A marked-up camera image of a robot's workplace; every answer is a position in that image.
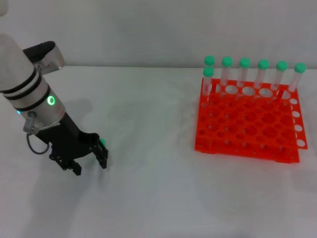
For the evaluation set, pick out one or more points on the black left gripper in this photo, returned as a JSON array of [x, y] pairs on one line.
[[67, 138]]

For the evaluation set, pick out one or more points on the green-capped clear test tube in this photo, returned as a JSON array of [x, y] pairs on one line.
[[102, 142], [300, 67], [227, 61], [208, 72], [245, 62], [263, 64], [209, 60], [281, 65]]

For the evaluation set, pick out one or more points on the orange test tube rack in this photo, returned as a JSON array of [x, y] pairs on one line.
[[247, 124]]

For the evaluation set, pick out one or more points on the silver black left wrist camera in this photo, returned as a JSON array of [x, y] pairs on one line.
[[53, 58]]

